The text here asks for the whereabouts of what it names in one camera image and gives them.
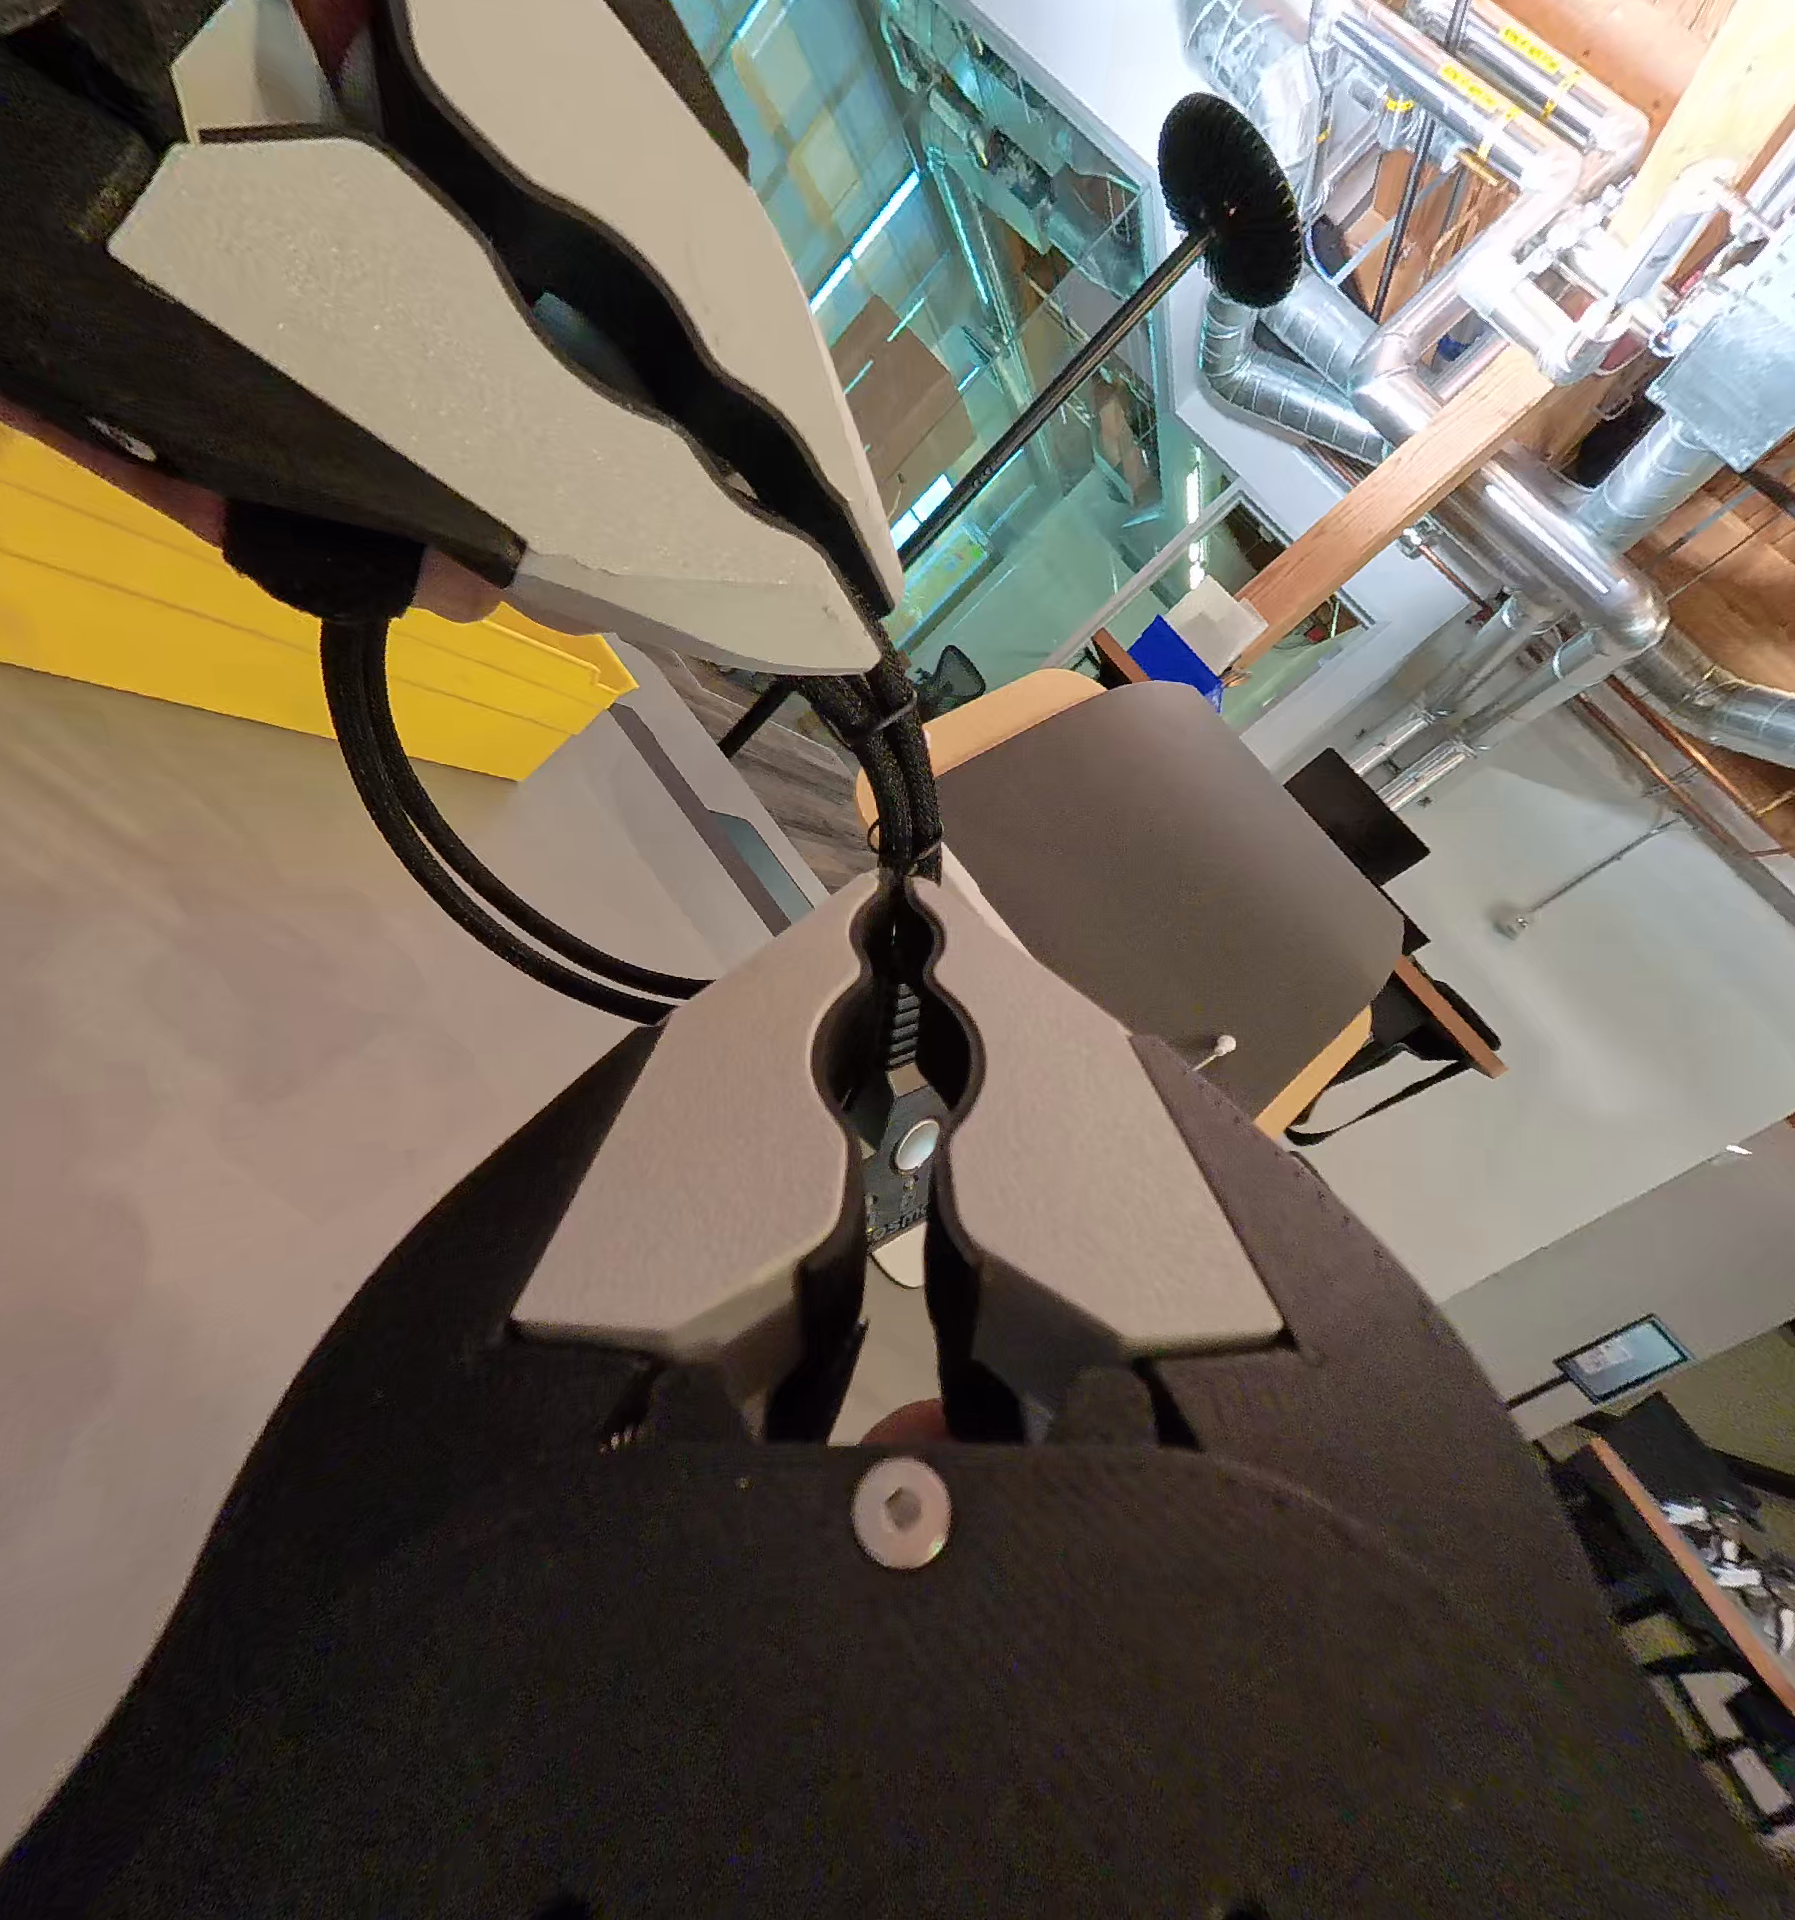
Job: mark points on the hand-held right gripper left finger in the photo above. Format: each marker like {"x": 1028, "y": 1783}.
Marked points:
{"x": 687, "y": 1169}

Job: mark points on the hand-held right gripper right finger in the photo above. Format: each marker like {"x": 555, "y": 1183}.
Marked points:
{"x": 1105, "y": 1185}

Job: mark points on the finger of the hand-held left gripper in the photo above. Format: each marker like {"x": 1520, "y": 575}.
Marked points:
{"x": 388, "y": 343}
{"x": 657, "y": 164}

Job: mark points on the yellow plastic bin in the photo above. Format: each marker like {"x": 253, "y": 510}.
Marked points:
{"x": 235, "y": 630}

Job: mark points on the black monitor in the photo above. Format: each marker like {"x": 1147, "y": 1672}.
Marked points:
{"x": 1353, "y": 817}

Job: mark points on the wooden board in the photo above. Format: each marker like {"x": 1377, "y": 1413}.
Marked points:
{"x": 988, "y": 720}

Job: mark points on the black mesh office chair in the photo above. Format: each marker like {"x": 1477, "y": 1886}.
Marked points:
{"x": 956, "y": 675}

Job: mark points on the black pole with round disc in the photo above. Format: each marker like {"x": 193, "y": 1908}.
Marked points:
{"x": 1227, "y": 196}

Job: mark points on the white box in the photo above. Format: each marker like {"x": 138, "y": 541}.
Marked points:
{"x": 1224, "y": 619}

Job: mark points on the long wooden desk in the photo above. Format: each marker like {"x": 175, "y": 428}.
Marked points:
{"x": 1693, "y": 1575}

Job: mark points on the smooth silver pipes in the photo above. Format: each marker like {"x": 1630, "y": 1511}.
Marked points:
{"x": 1541, "y": 555}

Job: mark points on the wooden desk with black frame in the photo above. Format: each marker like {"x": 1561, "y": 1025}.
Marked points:
{"x": 1452, "y": 1020}

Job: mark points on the silver spiral air duct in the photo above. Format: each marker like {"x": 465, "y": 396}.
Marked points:
{"x": 1271, "y": 382}
{"x": 1768, "y": 720}

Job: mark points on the rectangular metal duct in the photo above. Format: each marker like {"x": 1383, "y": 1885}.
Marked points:
{"x": 1768, "y": 343}

